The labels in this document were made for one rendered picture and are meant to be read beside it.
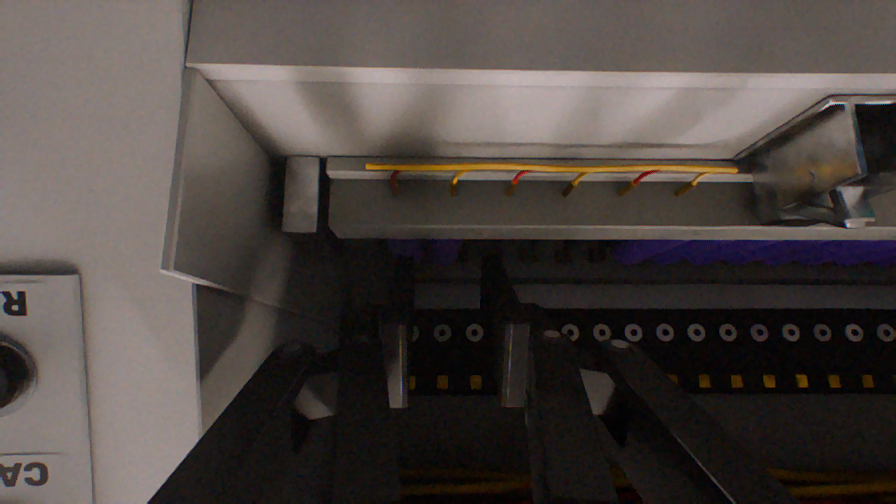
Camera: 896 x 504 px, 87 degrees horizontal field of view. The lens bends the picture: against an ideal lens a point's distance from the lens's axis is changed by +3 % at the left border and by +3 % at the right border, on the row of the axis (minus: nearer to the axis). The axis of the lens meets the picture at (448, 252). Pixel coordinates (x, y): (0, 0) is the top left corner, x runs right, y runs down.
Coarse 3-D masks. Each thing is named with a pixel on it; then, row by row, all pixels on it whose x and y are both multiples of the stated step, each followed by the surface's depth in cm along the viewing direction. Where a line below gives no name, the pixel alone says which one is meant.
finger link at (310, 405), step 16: (368, 304) 17; (384, 304) 17; (336, 352) 14; (320, 368) 13; (336, 368) 13; (304, 384) 13; (320, 384) 13; (336, 384) 13; (304, 400) 13; (320, 400) 13; (336, 400) 13; (304, 416) 13; (320, 416) 13
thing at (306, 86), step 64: (256, 0) 12; (320, 0) 12; (384, 0) 12; (448, 0) 12; (512, 0) 12; (576, 0) 12; (640, 0) 12; (704, 0) 12; (768, 0) 12; (832, 0) 12; (192, 64) 11; (256, 64) 11; (320, 64) 11; (384, 64) 11; (448, 64) 11; (512, 64) 12; (576, 64) 12; (640, 64) 12; (704, 64) 12; (768, 64) 12; (832, 64) 12; (192, 128) 11; (256, 128) 14; (320, 128) 14; (384, 128) 14; (448, 128) 14; (512, 128) 14; (576, 128) 14; (640, 128) 14; (704, 128) 14; (768, 128) 14; (192, 192) 11; (256, 192) 15; (320, 192) 16; (192, 256) 11; (256, 256) 15; (320, 256) 19; (320, 320) 25
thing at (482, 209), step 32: (352, 192) 16; (384, 192) 17; (416, 192) 17; (448, 192) 17; (480, 192) 17; (512, 192) 16; (544, 192) 17; (576, 192) 17; (608, 192) 17; (640, 192) 17; (672, 192) 17; (704, 192) 17; (736, 192) 17; (352, 224) 16; (384, 224) 16; (416, 224) 16; (448, 224) 16; (480, 224) 16; (512, 224) 16; (544, 224) 17; (576, 224) 17; (608, 224) 17; (640, 224) 17; (672, 224) 17; (704, 224) 17; (736, 224) 17
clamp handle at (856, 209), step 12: (864, 180) 13; (876, 180) 12; (888, 180) 12; (828, 192) 14; (840, 192) 13; (852, 192) 13; (864, 192) 13; (840, 204) 13; (852, 204) 13; (864, 204) 13; (840, 216) 13; (852, 216) 13; (864, 216) 13
